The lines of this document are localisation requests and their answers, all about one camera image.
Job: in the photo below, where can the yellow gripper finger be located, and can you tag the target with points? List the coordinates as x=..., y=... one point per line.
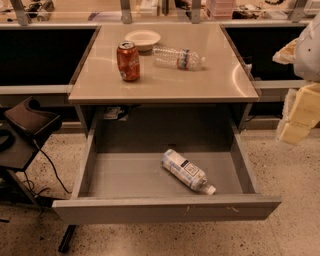
x=286, y=55
x=301, y=113

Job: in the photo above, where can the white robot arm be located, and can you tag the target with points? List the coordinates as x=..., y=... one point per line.
x=307, y=54

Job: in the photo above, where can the clear plastic water bottle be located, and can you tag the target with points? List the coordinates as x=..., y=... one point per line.
x=181, y=59

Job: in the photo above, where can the black chair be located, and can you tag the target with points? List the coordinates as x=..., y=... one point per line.
x=23, y=133

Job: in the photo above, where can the blue labelled plastic bottle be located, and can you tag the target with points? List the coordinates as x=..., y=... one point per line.
x=188, y=173

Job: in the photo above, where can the white paper bowl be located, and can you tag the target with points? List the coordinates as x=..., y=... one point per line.
x=144, y=40

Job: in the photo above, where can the grey open drawer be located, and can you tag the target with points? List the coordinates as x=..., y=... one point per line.
x=121, y=179

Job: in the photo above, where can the beige counter cabinet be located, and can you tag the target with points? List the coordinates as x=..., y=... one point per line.
x=223, y=78

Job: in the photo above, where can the orange soda can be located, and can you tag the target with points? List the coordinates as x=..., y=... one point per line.
x=128, y=61

